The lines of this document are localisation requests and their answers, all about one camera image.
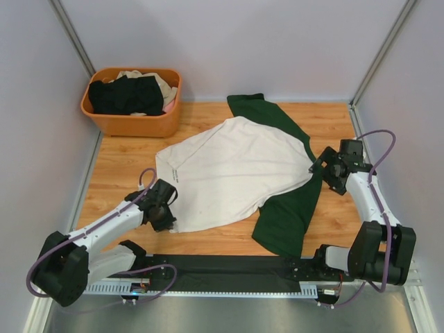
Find orange plastic laundry basket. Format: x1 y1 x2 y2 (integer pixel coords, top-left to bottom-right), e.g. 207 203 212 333
80 67 182 138

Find white green raglan t-shirt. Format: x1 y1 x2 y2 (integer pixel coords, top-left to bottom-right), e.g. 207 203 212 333
155 94 322 257

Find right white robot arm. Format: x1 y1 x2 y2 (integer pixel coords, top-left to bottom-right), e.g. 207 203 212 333
310 139 416 286

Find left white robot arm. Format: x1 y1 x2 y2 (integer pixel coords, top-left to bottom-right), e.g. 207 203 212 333
26 179 178 307

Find black base mat strip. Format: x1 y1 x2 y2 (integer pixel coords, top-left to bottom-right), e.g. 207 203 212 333
147 255 322 293

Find pink garment in basket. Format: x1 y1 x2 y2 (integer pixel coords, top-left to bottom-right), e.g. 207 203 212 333
163 101 175 113

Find beige t-shirt in basket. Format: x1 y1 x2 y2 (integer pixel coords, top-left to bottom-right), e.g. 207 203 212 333
116 70 178 107

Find black t-shirt in basket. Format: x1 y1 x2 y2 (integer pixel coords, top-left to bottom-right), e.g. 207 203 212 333
87 76 164 116

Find right aluminium frame post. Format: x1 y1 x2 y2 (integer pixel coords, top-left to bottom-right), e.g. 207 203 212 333
349 0 420 107

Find aluminium frame post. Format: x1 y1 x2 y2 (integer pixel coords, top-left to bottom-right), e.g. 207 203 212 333
48 0 96 79
349 0 420 107

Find left aluminium frame post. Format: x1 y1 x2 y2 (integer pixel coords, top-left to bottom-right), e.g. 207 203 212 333
48 0 96 79

